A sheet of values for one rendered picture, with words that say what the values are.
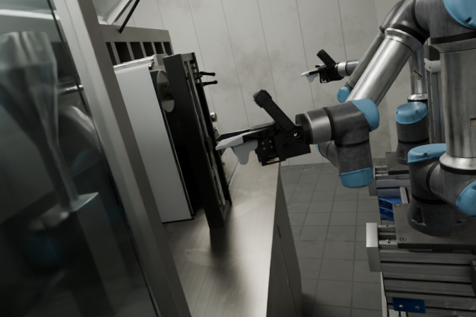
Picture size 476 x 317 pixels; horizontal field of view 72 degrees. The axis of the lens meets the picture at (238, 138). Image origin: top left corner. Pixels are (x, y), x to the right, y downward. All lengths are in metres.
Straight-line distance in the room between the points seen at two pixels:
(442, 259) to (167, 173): 0.85
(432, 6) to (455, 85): 0.17
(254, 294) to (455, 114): 0.59
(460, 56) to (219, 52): 3.30
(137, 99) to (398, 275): 0.96
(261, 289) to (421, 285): 0.55
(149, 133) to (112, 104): 0.71
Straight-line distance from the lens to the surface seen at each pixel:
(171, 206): 1.17
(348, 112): 0.73
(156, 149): 1.11
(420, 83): 1.58
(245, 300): 0.79
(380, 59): 0.90
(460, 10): 0.78
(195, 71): 1.06
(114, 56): 1.61
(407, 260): 1.13
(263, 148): 0.70
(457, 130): 0.87
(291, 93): 3.74
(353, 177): 0.77
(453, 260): 1.13
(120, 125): 0.40
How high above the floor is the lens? 1.41
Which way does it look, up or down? 14 degrees down
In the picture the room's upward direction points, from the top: 13 degrees counter-clockwise
